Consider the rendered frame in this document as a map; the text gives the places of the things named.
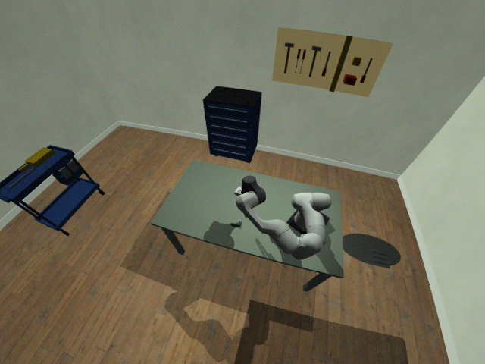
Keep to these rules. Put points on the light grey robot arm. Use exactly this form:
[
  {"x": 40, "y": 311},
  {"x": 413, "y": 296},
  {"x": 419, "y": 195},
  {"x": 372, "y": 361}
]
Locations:
[{"x": 250, "y": 194}]

